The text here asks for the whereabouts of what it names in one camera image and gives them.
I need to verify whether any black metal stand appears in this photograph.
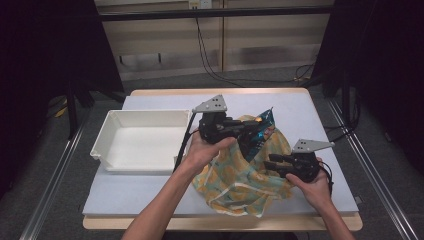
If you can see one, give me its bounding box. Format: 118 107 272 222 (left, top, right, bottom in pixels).
65 87 96 140

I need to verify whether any metal floor rail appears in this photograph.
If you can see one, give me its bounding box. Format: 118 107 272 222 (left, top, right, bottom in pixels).
326 99 419 240
19 123 86 240

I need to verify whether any orange print cloth bag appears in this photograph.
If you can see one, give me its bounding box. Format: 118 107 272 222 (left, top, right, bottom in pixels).
192 114 296 218

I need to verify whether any black curtain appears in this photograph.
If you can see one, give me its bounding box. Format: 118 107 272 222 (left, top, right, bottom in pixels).
311 0 424 174
0 0 126 198

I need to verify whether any white plastic tray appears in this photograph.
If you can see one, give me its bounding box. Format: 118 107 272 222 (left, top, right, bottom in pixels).
89 109 192 175

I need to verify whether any white wall socket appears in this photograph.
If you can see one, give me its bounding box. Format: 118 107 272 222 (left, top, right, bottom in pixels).
188 0 213 10

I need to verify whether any black cable bundle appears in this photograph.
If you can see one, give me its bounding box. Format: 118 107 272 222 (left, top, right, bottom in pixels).
324 89 363 144

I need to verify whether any person's right hand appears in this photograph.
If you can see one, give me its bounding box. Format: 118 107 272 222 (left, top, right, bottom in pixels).
285 157 334 212

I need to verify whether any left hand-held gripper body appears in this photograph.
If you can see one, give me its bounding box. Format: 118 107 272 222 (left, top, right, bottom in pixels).
192 94 244 145

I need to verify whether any left hand-held gripper cable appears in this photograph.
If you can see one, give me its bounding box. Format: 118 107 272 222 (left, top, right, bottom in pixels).
173 111 198 173

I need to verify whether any long black floor cable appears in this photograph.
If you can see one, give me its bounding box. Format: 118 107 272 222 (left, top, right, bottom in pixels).
194 17 316 88

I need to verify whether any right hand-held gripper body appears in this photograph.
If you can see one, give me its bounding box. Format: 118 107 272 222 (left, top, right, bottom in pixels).
283 138 336 184

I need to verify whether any person's left hand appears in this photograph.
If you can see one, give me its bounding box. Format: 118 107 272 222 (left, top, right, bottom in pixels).
184 130 238 174

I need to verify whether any dark blue snack packet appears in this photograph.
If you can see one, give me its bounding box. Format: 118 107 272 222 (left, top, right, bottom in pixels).
244 107 277 163

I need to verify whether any black horizontal bar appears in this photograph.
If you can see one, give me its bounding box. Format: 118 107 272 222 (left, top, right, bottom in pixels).
98 5 334 22

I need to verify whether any wooden table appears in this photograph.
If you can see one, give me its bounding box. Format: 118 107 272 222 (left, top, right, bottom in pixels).
82 87 364 232

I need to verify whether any white table mat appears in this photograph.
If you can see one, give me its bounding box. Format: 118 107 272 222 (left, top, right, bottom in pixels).
82 92 359 218

